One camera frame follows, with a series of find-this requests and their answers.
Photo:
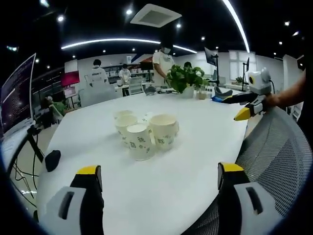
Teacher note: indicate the grey neck pillow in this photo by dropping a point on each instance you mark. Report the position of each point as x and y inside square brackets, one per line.
[223, 92]

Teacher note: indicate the computer monitor with text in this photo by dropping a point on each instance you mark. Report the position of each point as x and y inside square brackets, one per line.
[15, 95]

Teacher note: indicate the grey mesh office chair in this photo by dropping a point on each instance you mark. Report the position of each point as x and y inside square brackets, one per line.
[274, 156]

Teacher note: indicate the curved ceiling light strip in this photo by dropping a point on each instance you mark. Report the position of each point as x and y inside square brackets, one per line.
[238, 23]
[117, 41]

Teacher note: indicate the ceiling air vent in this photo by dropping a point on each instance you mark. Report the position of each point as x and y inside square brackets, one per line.
[156, 15]

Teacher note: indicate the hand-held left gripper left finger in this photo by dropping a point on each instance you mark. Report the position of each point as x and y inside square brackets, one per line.
[66, 208]

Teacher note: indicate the white table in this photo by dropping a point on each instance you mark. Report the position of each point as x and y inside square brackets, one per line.
[156, 191]

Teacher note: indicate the pink display screen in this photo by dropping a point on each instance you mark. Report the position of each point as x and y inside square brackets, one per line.
[70, 78]

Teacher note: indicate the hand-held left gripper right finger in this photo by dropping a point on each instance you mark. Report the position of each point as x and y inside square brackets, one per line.
[254, 208]

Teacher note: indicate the black computer mouse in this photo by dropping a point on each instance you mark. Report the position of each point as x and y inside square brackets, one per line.
[52, 160]

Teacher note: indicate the black monitor on pole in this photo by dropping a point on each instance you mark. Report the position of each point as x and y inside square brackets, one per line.
[210, 56]

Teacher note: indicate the person's right hand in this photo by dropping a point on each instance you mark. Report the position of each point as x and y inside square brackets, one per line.
[272, 101]

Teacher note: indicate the black monitor stand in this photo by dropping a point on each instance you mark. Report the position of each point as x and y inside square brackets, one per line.
[35, 140]

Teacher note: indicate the green potted plant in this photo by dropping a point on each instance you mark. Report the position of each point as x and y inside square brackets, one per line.
[185, 78]

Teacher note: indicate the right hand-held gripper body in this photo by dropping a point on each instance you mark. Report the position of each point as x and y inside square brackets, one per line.
[258, 82]

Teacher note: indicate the white printed paper cup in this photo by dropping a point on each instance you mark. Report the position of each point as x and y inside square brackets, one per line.
[124, 127]
[163, 132]
[122, 113]
[177, 128]
[140, 142]

